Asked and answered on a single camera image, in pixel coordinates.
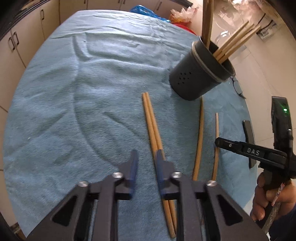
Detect wooden chopstick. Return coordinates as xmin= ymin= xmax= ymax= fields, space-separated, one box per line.
xmin=144 ymin=91 xmax=178 ymax=233
xmin=213 ymin=21 xmax=249 ymax=59
xmin=201 ymin=0 xmax=209 ymax=45
xmin=141 ymin=92 xmax=177 ymax=239
xmin=212 ymin=113 xmax=219 ymax=181
xmin=204 ymin=0 xmax=214 ymax=49
xmin=213 ymin=21 xmax=255 ymax=60
xmin=218 ymin=25 xmax=261 ymax=64
xmin=192 ymin=97 xmax=204 ymax=181

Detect person right hand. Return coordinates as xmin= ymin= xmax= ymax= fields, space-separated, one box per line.
xmin=250 ymin=172 xmax=295 ymax=221

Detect black phone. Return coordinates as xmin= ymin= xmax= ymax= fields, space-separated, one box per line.
xmin=242 ymin=120 xmax=256 ymax=169

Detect black eyeglasses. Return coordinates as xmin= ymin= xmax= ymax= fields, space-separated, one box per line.
xmin=231 ymin=77 xmax=246 ymax=99

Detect black utensil holder cup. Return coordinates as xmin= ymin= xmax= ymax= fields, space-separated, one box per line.
xmin=169 ymin=38 xmax=235 ymax=101

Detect glass beer mug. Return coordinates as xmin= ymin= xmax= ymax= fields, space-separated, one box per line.
xmin=214 ymin=30 xmax=231 ymax=46

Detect blue table cloth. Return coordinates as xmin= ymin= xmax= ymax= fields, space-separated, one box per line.
xmin=3 ymin=10 xmax=250 ymax=240

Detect red plastic basin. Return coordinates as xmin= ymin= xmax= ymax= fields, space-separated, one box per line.
xmin=173 ymin=23 xmax=196 ymax=36

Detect orange trash bin with bag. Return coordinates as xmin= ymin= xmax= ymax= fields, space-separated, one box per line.
xmin=169 ymin=7 xmax=198 ymax=24

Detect blue plastic bag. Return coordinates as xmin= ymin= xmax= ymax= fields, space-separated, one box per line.
xmin=129 ymin=5 xmax=171 ymax=23

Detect black power cable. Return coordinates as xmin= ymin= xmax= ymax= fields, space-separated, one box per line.
xmin=256 ymin=14 xmax=277 ymax=35

